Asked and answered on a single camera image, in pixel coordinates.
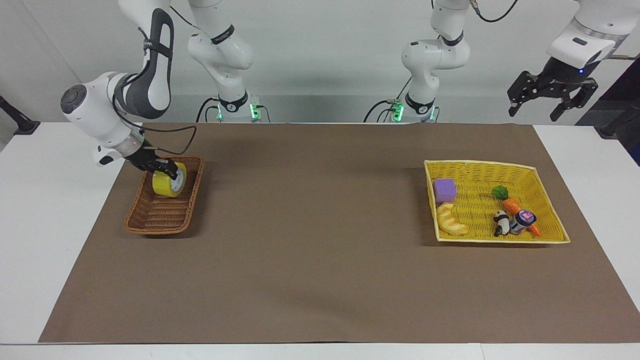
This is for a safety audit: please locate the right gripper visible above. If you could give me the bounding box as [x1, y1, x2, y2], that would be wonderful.
[124, 146, 180, 182]

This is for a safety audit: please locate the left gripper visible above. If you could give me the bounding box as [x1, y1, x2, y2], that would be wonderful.
[507, 56, 600, 123]

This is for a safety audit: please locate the yellow tape roll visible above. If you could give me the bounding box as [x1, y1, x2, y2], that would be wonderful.
[152, 161, 188, 199]

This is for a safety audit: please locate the brown wicker basket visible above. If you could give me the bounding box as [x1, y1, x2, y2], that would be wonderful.
[124, 155, 206, 236]

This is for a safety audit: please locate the yellow plastic basket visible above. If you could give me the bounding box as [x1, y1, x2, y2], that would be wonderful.
[423, 159, 572, 245]

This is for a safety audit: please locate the black stand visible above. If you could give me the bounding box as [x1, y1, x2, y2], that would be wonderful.
[0, 95, 41, 136]
[597, 97, 640, 142]

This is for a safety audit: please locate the toy carrot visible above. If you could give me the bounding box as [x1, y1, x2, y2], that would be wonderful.
[491, 185, 542, 238]

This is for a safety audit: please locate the small jar with purple lid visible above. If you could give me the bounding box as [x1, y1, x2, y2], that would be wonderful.
[509, 209, 538, 236]

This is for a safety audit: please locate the toy panda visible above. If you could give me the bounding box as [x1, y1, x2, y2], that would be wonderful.
[492, 210, 512, 238]

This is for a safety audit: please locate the purple cube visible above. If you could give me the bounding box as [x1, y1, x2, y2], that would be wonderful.
[433, 178, 458, 205]

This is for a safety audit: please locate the toy croissant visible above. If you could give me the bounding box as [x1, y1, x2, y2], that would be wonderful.
[435, 201, 471, 237]

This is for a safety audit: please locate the black cable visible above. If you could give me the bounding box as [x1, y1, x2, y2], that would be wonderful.
[363, 98, 399, 124]
[469, 0, 520, 24]
[195, 96, 222, 124]
[169, 5, 204, 32]
[112, 75, 198, 156]

